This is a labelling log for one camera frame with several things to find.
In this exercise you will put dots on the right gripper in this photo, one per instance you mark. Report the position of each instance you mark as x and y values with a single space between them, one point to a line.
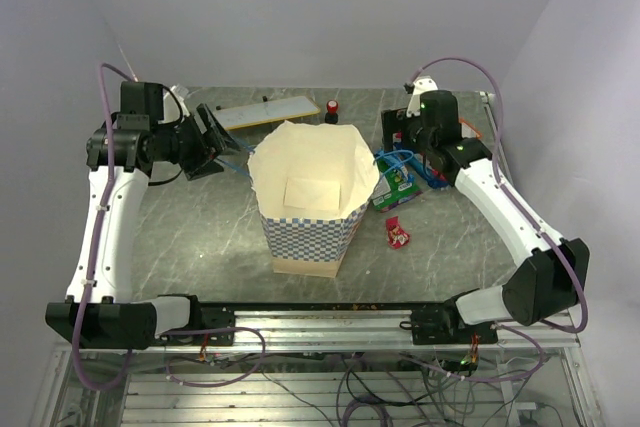
396 120

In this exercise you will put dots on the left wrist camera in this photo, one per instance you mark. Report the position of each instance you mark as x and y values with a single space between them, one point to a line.
181 93

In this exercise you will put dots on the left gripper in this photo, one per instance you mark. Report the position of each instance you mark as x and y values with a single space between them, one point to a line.
201 163

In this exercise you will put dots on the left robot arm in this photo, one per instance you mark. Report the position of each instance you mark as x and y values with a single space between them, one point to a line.
99 311

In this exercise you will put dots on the red black stamp knob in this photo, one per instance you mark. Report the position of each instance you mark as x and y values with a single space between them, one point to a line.
331 115

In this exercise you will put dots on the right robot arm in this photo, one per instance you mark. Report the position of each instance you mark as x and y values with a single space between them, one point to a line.
550 269

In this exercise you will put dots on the green snack packet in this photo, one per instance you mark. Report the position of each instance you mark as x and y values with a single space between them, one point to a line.
392 182

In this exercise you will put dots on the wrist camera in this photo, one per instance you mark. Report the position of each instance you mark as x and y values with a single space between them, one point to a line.
181 93
415 89

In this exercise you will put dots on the aluminium mounting rail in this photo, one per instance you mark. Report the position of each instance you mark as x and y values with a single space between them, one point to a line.
342 327

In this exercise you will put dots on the orange snack packet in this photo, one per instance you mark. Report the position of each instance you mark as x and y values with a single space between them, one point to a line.
469 131

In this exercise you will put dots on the checkered paper bag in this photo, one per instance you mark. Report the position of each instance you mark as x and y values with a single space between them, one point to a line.
313 185

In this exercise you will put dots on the yellow framed whiteboard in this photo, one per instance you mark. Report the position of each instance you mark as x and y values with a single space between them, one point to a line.
266 112

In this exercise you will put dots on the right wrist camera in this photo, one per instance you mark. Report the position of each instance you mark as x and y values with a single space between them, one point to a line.
415 89

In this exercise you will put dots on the red snack packet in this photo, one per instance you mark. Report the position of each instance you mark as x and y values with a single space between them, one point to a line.
397 237

